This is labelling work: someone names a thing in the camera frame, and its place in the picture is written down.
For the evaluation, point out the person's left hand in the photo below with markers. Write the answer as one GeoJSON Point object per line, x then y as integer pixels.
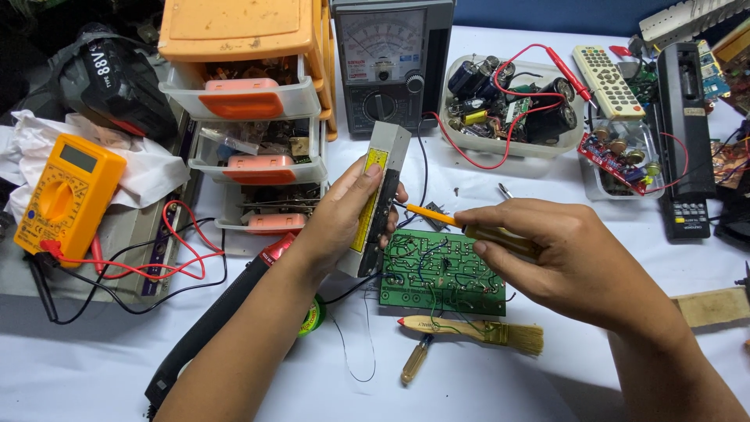
{"type": "Point", "coordinates": [328, 228]}

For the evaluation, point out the person's right hand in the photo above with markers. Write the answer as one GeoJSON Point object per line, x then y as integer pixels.
{"type": "Point", "coordinates": [574, 264]}

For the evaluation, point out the grey metal panel yellow label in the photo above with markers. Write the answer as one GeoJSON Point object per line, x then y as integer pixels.
{"type": "Point", "coordinates": [389, 146]}

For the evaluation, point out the green solder spool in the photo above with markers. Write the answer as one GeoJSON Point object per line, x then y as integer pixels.
{"type": "Point", "coordinates": [313, 316]}

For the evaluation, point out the large green circuit board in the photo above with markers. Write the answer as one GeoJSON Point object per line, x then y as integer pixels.
{"type": "Point", "coordinates": [422, 275]}

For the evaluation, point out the red circuit board with knobs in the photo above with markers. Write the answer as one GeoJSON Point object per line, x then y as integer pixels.
{"type": "Point", "coordinates": [609, 161]}

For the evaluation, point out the black transistor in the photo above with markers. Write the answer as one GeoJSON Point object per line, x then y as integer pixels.
{"type": "Point", "coordinates": [436, 210]}

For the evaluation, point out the small clear plastic tub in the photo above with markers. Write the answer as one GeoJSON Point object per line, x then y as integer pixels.
{"type": "Point", "coordinates": [636, 138]}

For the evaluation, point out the clear tub of capacitors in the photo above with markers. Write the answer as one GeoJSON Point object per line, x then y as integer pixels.
{"type": "Point", "coordinates": [545, 126]}

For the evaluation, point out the red multimeter lead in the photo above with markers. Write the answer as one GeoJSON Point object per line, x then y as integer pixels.
{"type": "Point", "coordinates": [187, 240]}

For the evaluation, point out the wooden block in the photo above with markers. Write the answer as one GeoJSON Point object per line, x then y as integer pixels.
{"type": "Point", "coordinates": [712, 306]}

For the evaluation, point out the black and red soldering iron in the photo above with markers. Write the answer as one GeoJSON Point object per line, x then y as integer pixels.
{"type": "Point", "coordinates": [211, 325]}

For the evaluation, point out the black remote control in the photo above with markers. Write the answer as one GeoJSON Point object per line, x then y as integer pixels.
{"type": "Point", "coordinates": [685, 140]}

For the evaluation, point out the grey analog multimeter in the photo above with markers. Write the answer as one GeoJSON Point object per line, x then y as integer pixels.
{"type": "Point", "coordinates": [386, 58]}

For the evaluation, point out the copper clad board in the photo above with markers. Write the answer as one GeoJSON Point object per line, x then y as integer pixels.
{"type": "Point", "coordinates": [726, 161]}

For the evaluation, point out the white remote control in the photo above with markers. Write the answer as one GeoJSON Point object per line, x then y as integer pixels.
{"type": "Point", "coordinates": [606, 82]}

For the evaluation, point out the white crumpled cloth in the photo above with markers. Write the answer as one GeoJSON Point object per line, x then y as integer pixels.
{"type": "Point", "coordinates": [152, 167]}

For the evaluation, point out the small green circuit board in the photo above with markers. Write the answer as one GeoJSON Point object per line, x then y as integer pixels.
{"type": "Point", "coordinates": [644, 82]}

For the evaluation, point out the grey metal chassis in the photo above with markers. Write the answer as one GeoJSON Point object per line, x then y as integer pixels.
{"type": "Point", "coordinates": [126, 228]}

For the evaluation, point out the orange plastic drawer organizer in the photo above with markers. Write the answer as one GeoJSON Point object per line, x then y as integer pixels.
{"type": "Point", "coordinates": [240, 35]}

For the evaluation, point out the blue circuit board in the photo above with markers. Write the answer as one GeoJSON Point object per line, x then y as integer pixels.
{"type": "Point", "coordinates": [712, 70]}

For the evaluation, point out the black battery pack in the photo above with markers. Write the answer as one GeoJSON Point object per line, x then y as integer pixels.
{"type": "Point", "coordinates": [117, 88]}

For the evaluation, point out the yellow digital multimeter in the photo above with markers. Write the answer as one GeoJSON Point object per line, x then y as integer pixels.
{"type": "Point", "coordinates": [64, 199]}

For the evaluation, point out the white finned heat sink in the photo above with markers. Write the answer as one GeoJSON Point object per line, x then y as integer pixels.
{"type": "Point", "coordinates": [685, 17]}

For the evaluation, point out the black multimeter lead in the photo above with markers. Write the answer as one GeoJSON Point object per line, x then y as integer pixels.
{"type": "Point", "coordinates": [44, 293]}

